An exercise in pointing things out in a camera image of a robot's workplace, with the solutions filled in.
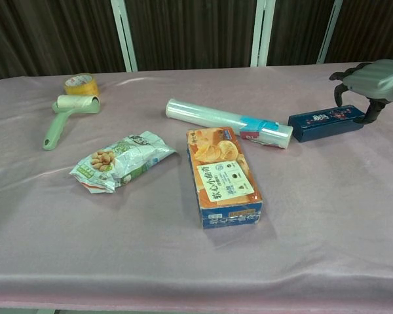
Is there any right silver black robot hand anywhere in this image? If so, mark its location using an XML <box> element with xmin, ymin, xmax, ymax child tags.
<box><xmin>329</xmin><ymin>59</ymin><xmax>393</xmax><ymax>125</ymax></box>

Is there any dark blue floral box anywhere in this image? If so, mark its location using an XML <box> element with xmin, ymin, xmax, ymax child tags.
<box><xmin>288</xmin><ymin>104</ymin><xmax>367</xmax><ymax>143</ymax></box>

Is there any clear cling film roll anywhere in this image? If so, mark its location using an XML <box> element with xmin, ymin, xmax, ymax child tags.
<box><xmin>165</xmin><ymin>97</ymin><xmax>294</xmax><ymax>150</ymax></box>

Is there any orange cookie box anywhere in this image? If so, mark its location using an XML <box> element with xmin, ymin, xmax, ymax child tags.
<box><xmin>185</xmin><ymin>126</ymin><xmax>263</xmax><ymax>230</ymax></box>

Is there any pink tablecloth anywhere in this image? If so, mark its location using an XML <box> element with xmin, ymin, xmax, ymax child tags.
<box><xmin>0</xmin><ymin>61</ymin><xmax>393</xmax><ymax>310</ymax></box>

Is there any green white nut snack bag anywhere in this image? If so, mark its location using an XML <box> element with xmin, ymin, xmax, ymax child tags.
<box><xmin>68</xmin><ymin>130</ymin><xmax>178</xmax><ymax>194</ymax></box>

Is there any yellow packing tape roll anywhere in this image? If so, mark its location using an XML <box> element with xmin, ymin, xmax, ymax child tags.
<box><xmin>64</xmin><ymin>74</ymin><xmax>101</xmax><ymax>97</ymax></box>

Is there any green lint roller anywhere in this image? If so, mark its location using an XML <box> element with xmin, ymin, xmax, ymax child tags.
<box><xmin>42</xmin><ymin>94</ymin><xmax>103</xmax><ymax>152</ymax></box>

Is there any white partition post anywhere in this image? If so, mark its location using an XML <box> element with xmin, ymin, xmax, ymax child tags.
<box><xmin>250</xmin><ymin>0</ymin><xmax>276</xmax><ymax>67</ymax></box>
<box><xmin>316</xmin><ymin>0</ymin><xmax>343</xmax><ymax>64</ymax></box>
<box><xmin>110</xmin><ymin>0</ymin><xmax>138</xmax><ymax>73</ymax></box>

